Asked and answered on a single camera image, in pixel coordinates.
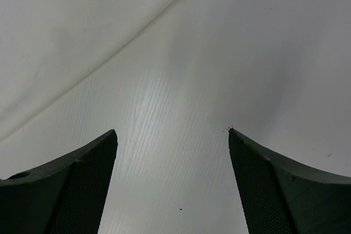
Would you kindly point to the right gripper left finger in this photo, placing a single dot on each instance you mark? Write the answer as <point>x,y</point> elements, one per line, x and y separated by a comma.
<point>65,195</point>

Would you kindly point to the white cloth napkin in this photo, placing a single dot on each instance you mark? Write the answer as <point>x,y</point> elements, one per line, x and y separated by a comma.
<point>47,46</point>

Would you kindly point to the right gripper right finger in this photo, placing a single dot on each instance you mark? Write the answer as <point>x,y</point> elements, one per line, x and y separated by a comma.
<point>280,195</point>

